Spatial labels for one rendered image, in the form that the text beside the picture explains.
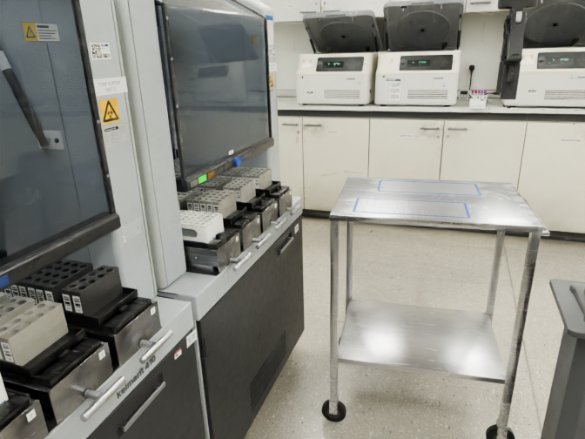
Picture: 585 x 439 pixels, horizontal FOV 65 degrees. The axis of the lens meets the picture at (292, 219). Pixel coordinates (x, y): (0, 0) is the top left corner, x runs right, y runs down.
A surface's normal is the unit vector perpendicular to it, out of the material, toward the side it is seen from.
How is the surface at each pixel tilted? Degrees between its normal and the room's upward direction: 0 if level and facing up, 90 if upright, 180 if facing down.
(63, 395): 90
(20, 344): 90
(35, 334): 90
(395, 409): 0
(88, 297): 90
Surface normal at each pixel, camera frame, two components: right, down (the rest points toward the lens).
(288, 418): -0.03, -0.94
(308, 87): -0.37, 0.33
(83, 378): 0.94, 0.09
